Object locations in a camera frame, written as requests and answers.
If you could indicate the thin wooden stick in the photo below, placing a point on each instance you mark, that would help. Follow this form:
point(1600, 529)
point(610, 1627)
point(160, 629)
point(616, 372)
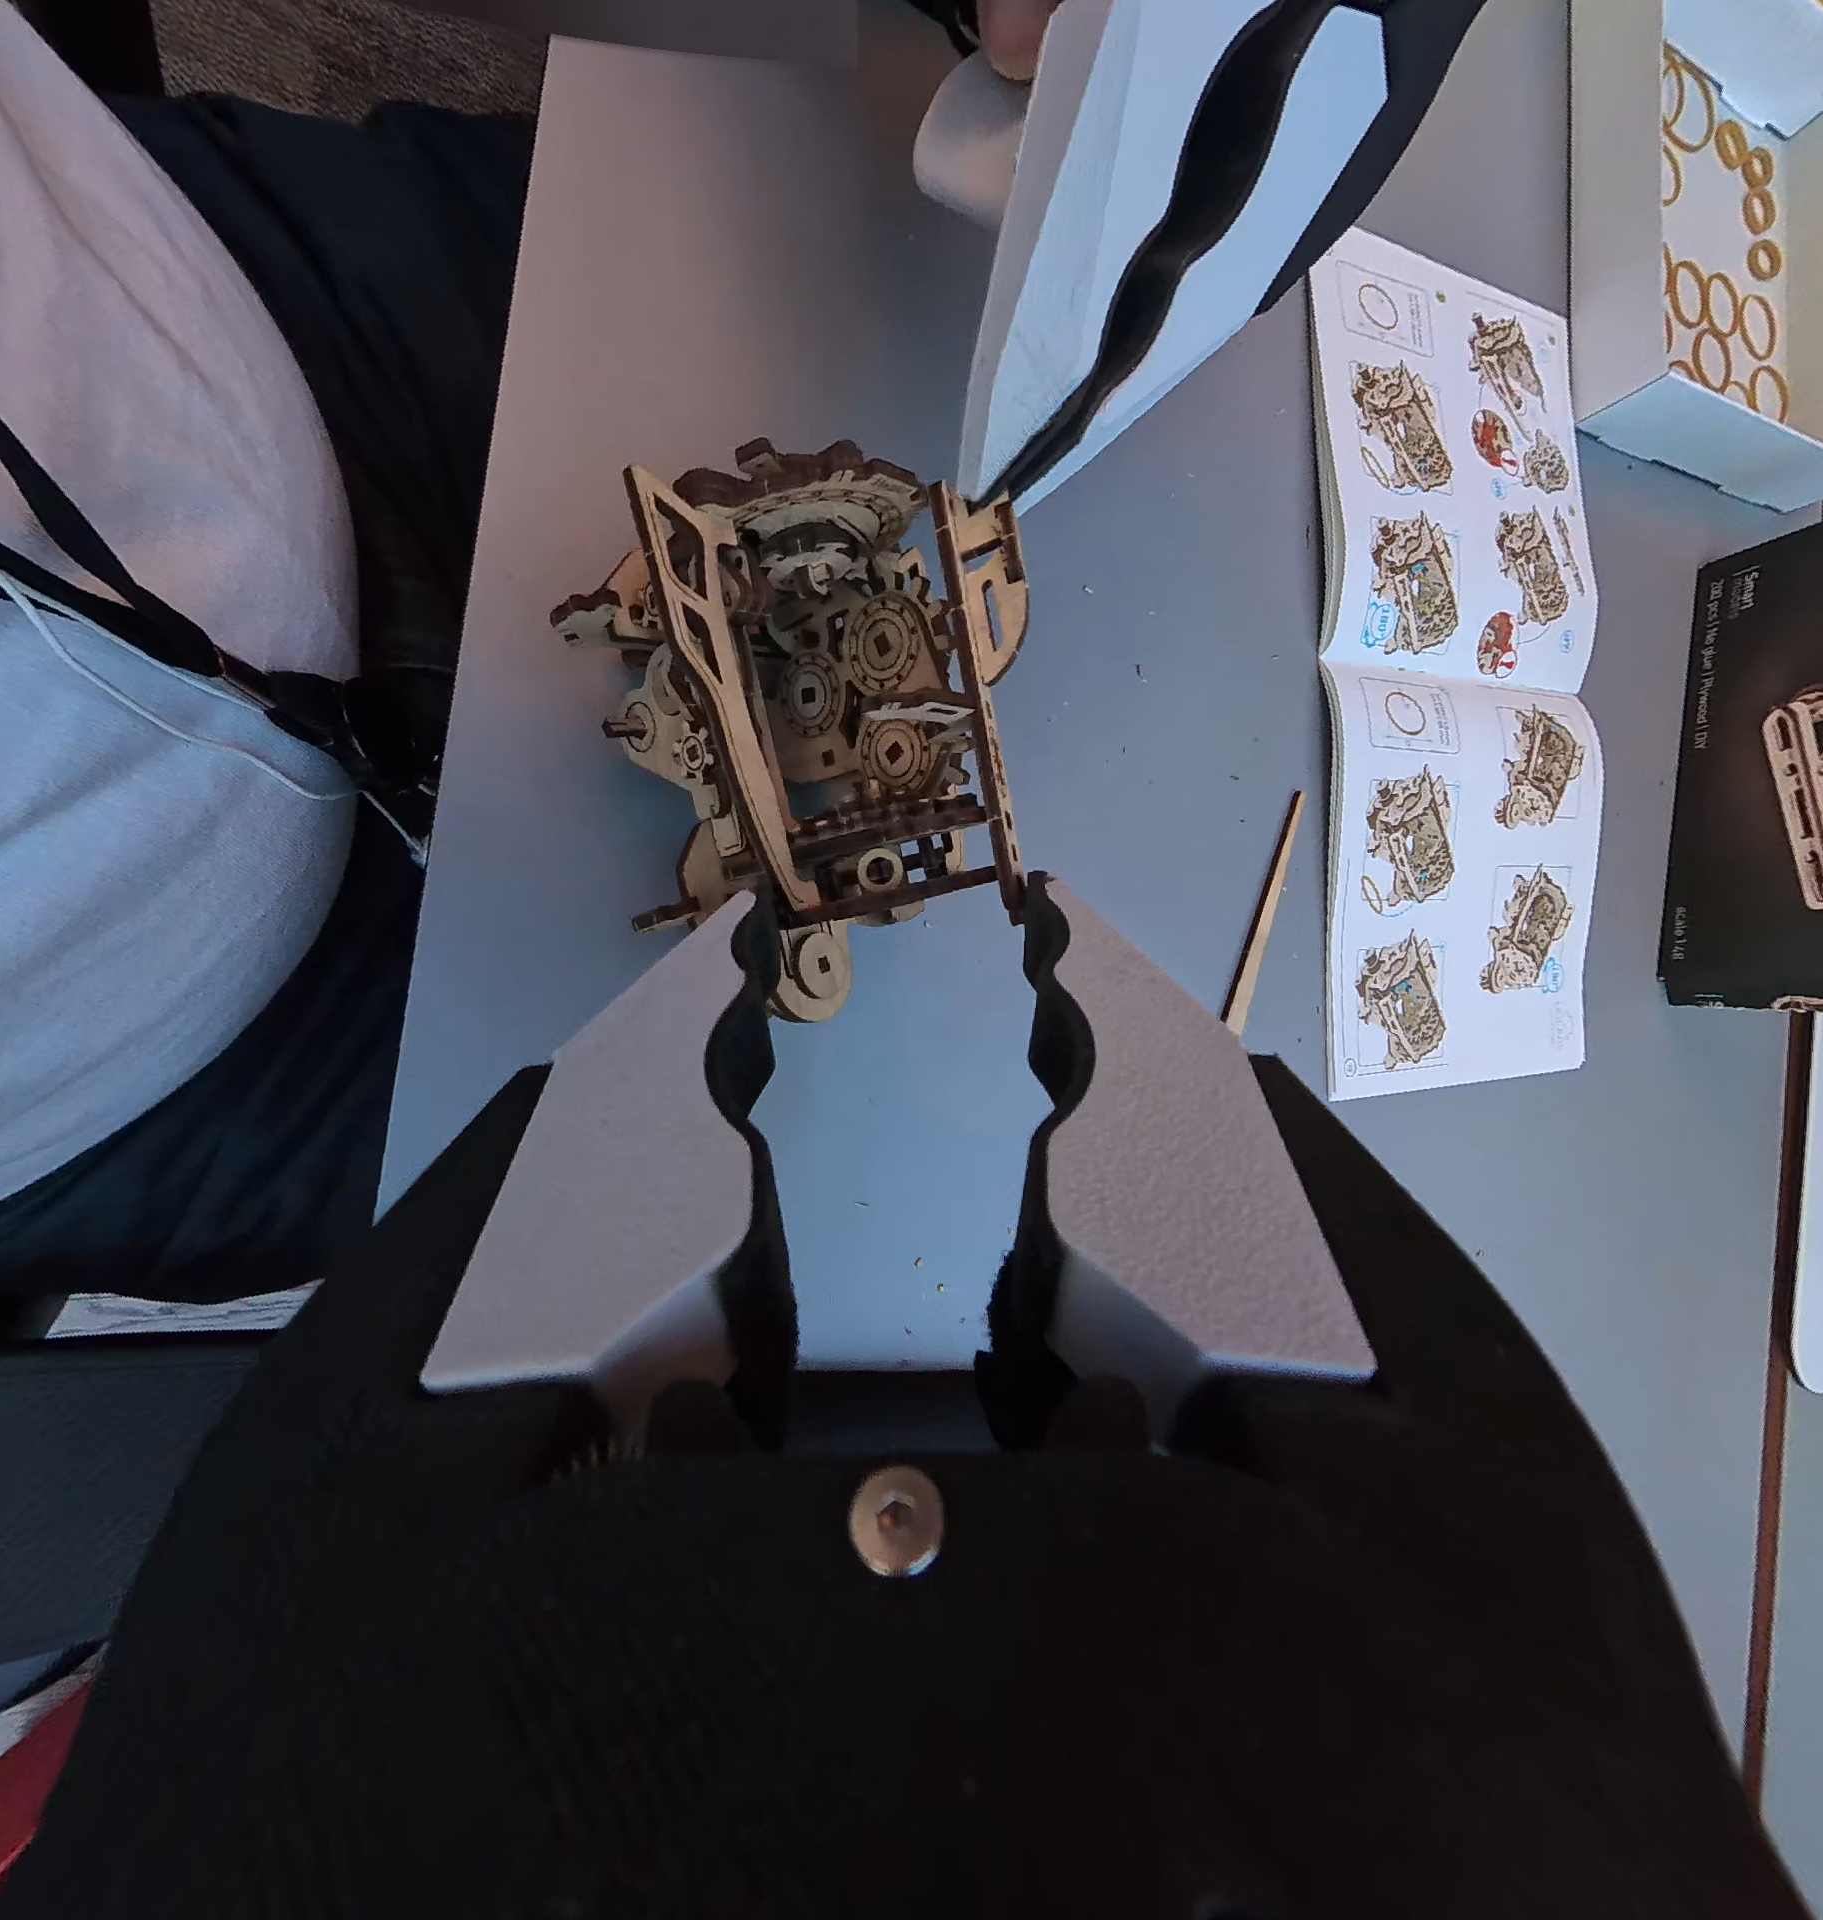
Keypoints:
point(1264, 914)

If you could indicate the black model kit box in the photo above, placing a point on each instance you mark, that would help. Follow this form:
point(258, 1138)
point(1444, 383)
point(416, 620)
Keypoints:
point(1736, 720)

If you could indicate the wooden mechanical model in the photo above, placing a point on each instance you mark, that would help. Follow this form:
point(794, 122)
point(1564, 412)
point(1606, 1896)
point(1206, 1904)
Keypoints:
point(806, 675)

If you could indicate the person's left hand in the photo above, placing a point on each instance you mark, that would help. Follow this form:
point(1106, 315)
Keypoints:
point(1020, 39)

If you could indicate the open instruction booklet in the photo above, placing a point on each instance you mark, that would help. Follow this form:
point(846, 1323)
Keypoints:
point(1452, 720)

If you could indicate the white box with gold rings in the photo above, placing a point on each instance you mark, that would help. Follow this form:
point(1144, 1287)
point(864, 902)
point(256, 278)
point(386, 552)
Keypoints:
point(1616, 225)

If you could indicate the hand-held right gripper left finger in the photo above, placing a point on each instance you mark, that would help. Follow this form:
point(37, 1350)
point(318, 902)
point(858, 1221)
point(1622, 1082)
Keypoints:
point(596, 1201)

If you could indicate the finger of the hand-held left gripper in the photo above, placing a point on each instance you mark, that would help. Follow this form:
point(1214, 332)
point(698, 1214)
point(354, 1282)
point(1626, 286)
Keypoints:
point(1302, 150)
point(1092, 180)

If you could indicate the dark cloth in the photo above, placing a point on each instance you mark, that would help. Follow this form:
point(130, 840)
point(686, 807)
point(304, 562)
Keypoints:
point(87, 1501)

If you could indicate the grey desk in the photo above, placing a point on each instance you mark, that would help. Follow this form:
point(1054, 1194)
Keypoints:
point(1152, 704)

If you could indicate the brown wooden board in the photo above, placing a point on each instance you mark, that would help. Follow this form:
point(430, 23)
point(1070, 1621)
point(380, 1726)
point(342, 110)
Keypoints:
point(1770, 1425)

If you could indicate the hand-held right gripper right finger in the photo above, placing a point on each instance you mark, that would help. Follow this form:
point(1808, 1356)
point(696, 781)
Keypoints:
point(1196, 1201)

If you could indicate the person's white shirt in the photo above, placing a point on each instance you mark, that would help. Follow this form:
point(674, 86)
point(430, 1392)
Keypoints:
point(100, 840)

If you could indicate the red object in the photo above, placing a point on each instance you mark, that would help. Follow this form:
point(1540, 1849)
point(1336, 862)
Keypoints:
point(11, 1831)

